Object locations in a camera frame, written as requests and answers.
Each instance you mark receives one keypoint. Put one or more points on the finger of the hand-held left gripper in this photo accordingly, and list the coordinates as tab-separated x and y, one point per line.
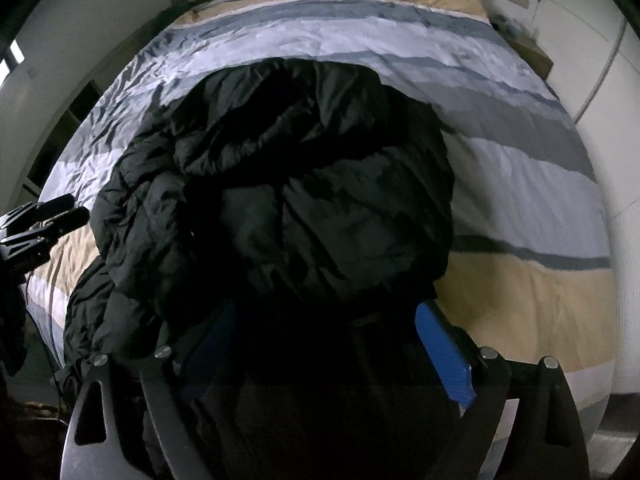
52	205
65	222

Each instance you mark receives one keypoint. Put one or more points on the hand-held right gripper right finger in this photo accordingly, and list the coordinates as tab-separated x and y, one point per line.
445	355

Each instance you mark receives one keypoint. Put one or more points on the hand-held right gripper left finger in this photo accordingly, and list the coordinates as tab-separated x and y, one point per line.
207	345

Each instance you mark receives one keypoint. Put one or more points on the black puffer jacket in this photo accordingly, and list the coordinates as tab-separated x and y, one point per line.
300	210

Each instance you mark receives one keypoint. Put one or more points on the white low shelf unit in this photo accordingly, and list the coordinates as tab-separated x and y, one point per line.
70	130

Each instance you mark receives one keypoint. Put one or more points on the window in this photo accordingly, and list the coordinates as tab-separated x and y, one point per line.
11	57

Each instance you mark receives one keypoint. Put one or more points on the bed with striped duvet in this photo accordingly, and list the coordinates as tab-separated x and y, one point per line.
525	185

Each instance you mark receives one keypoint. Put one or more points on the wooden nightstand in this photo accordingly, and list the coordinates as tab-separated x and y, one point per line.
534	60

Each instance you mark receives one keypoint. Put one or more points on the white wardrobe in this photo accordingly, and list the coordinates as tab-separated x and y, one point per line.
590	60

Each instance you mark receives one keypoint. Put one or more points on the small items on nightstand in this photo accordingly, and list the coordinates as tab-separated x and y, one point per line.
512	29

